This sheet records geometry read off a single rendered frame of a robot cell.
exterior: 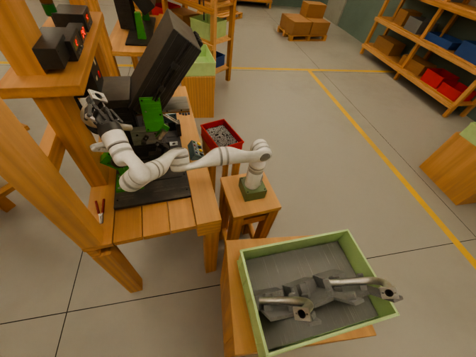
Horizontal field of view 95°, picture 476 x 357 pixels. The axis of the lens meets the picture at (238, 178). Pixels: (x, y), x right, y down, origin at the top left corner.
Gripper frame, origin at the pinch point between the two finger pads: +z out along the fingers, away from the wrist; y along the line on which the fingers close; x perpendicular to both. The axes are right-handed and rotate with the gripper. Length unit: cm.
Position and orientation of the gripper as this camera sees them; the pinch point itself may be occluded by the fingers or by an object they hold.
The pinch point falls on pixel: (95, 102)
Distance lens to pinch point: 95.2
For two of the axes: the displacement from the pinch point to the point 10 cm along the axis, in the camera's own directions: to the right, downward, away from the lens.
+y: -3.6, 0.7, -9.3
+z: -5.1, -8.5, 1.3
